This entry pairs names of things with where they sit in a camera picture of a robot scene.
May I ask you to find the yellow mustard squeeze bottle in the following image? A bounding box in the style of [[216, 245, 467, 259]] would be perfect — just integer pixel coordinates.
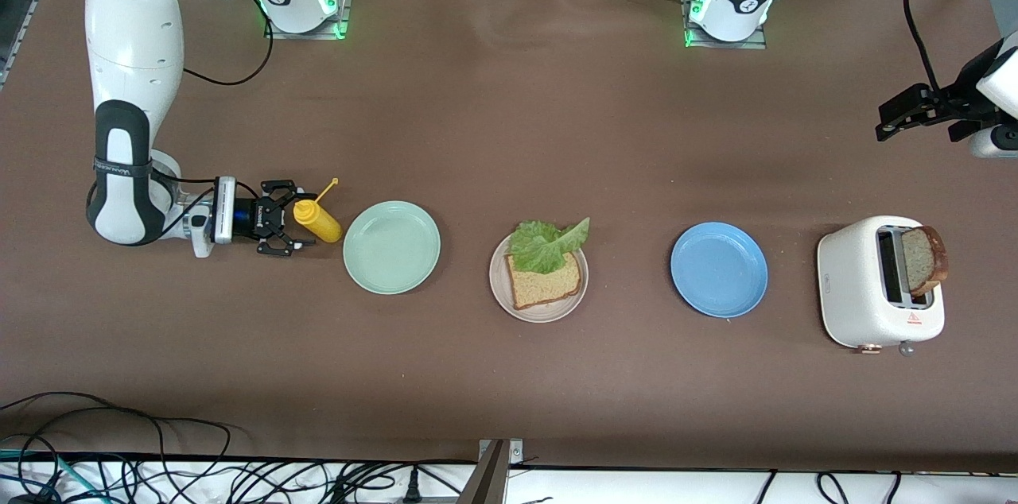
[[293, 178, 344, 244]]

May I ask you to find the green lettuce leaf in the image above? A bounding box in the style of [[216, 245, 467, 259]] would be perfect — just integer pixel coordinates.
[[507, 216, 592, 276]]

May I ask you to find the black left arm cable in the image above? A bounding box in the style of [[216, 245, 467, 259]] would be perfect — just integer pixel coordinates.
[[903, 0, 943, 91]]

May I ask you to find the grey metal post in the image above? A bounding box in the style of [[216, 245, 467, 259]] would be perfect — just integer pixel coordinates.
[[457, 438, 526, 504]]

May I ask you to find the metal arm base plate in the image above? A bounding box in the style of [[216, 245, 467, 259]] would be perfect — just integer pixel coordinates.
[[680, 0, 768, 50], [264, 0, 355, 40]]

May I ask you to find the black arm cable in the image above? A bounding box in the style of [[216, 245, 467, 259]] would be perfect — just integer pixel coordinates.
[[903, 0, 943, 91], [151, 0, 275, 242]]

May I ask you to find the dark-crust bread slice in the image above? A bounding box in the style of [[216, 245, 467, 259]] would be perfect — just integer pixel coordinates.
[[900, 226, 950, 297]]

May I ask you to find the beige plate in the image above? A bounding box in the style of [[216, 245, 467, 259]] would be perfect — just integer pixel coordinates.
[[489, 230, 590, 324]]

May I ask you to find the blue plate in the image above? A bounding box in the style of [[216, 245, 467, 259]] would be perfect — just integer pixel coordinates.
[[670, 221, 769, 320]]

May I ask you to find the white two-slot toaster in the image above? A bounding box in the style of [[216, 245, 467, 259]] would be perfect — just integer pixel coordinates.
[[817, 215, 946, 356]]

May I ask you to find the teal cable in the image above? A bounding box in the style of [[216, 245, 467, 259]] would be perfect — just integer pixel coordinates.
[[0, 448, 104, 504]]

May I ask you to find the mint green plate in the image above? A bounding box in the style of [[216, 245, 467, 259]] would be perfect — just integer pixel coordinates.
[[343, 200, 441, 296]]

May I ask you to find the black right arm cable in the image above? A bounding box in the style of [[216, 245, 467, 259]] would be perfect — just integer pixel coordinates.
[[151, 0, 275, 242]]

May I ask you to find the black floor cable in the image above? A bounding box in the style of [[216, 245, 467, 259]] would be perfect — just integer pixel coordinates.
[[16, 409, 231, 489], [0, 391, 168, 489], [817, 472, 852, 504]]

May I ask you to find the light brown bread slice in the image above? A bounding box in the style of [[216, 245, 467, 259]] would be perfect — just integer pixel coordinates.
[[504, 250, 584, 311]]

